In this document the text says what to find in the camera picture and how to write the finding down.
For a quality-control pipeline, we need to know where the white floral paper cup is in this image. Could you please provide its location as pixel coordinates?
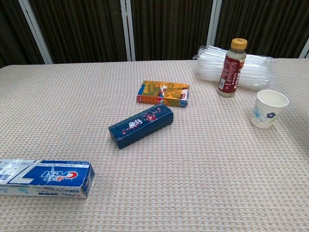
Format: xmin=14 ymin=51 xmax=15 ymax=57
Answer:
xmin=250 ymin=89 xmax=290 ymax=130

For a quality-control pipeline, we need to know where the dark blue floral box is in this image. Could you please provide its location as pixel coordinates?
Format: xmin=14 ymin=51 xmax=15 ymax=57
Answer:
xmin=108 ymin=104 xmax=174 ymax=150

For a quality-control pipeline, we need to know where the orange yellow snack box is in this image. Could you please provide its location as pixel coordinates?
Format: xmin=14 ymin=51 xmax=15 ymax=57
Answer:
xmin=136 ymin=80 xmax=190 ymax=108

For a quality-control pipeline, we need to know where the woven checkered tablecloth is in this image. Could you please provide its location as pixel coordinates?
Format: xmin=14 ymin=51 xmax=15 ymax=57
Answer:
xmin=0 ymin=58 xmax=309 ymax=232

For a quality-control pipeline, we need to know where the red label drink bottle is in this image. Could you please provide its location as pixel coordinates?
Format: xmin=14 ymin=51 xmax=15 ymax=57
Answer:
xmin=217 ymin=38 xmax=248 ymax=98

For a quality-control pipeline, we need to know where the clear inflatable air cushion pack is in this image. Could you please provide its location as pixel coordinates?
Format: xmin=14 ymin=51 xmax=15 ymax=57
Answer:
xmin=192 ymin=45 xmax=276 ymax=92

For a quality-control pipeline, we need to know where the blue white toothpaste box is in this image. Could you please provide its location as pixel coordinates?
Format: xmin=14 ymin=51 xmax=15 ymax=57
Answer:
xmin=0 ymin=159 xmax=96 ymax=200

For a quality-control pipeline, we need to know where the white partition frame post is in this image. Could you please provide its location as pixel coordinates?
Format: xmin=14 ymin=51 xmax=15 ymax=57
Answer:
xmin=206 ymin=0 xmax=223 ymax=48
xmin=18 ymin=0 xmax=54 ymax=65
xmin=120 ymin=0 xmax=136 ymax=62
xmin=298 ymin=38 xmax=309 ymax=59

